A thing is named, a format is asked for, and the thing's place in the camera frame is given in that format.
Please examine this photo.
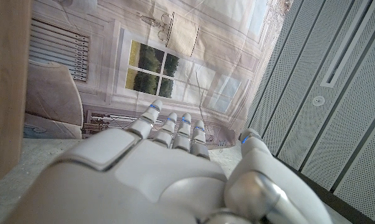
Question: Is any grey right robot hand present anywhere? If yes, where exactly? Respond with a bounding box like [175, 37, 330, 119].
[2, 99, 333, 224]

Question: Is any printed window backdrop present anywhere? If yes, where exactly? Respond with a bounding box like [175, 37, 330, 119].
[22, 0, 296, 151]

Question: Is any round white ceiling fixture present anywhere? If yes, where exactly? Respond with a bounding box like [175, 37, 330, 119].
[311, 95, 326, 107]

